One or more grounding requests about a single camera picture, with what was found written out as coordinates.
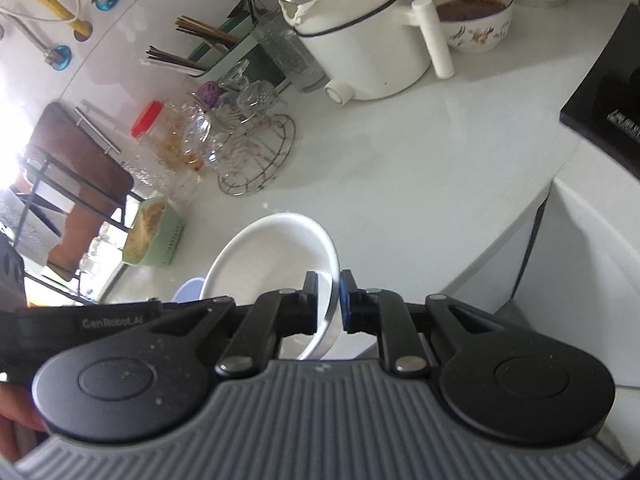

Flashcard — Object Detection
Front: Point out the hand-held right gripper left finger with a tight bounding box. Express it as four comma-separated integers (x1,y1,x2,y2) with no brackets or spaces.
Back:
150,271,319,378

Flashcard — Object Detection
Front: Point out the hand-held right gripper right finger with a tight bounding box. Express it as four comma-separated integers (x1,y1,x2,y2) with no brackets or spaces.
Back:
339,270,506,378

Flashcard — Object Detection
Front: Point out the white bowl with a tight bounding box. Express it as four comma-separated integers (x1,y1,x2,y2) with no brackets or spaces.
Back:
200,212,342,362

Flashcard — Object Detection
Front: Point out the person's left hand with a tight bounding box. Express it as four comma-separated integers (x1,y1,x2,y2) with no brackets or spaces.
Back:
0,389,49,462

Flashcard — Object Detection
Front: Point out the clear drinking glass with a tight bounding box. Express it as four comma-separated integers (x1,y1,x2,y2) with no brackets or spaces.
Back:
79,252,104,282

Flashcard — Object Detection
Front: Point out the pale purple plastic funnel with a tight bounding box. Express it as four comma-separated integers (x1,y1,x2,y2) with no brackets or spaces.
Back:
172,277,207,305

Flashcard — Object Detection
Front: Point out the black metal dish rack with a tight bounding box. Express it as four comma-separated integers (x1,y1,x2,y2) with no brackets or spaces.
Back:
0,100,147,307

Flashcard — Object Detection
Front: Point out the green plastic basket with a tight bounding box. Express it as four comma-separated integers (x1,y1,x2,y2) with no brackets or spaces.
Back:
121,195,186,268

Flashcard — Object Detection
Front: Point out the brown cutting board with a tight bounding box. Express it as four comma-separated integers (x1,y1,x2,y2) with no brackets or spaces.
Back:
24,102,137,267

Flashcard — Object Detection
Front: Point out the glass jar with red lid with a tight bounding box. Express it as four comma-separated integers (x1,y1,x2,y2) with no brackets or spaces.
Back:
121,100,207,207

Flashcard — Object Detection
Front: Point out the purple ornament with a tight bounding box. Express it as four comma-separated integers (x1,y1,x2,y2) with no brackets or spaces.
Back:
197,82,222,109

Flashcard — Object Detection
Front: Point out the white cabinet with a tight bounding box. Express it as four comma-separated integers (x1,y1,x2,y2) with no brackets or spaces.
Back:
440,179,640,392

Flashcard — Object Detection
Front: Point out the clear glass tumbler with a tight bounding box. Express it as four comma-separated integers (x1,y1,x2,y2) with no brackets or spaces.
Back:
251,14,327,94

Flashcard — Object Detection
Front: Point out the white electric pot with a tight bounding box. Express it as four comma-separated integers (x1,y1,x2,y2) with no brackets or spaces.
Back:
272,0,457,107

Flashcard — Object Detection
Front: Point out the green chopstick holder with chopsticks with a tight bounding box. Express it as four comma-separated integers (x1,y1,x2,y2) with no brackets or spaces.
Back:
144,0,282,82

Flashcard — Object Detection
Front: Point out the floral bowl with brown food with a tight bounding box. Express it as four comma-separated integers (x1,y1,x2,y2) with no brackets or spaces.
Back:
431,0,515,54

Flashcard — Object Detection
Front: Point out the black stove top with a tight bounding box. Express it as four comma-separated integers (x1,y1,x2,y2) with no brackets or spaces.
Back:
558,4,640,182

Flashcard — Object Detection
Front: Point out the wire rack with glass cups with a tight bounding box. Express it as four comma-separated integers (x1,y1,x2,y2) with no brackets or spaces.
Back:
180,59,297,197

